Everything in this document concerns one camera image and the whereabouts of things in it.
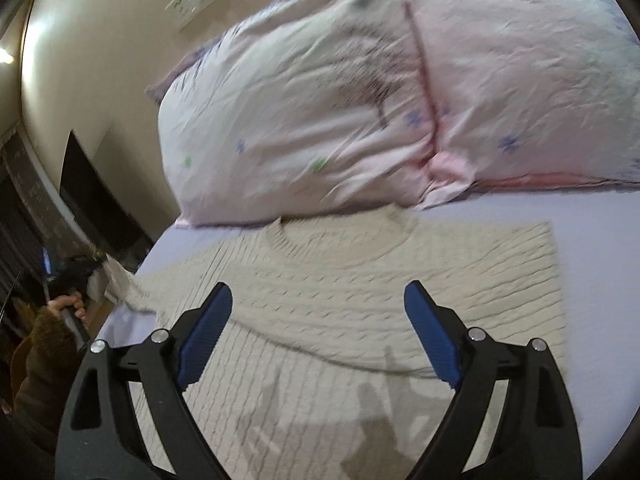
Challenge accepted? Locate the cream cable-knit sweater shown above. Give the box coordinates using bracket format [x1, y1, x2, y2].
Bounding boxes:
[114, 207, 565, 479]

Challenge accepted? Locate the lavender bed sheet mattress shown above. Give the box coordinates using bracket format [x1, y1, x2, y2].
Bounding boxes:
[100, 191, 639, 474]

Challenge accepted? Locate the brown fuzzy sleeve forearm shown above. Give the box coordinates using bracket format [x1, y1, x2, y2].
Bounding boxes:
[9, 308, 80, 456]

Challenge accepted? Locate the pink floral pillow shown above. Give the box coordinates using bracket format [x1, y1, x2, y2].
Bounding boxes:
[148, 0, 434, 226]
[404, 0, 639, 208]

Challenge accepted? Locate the person's left hand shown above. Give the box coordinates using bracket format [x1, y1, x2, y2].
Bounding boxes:
[47, 292, 86, 322]

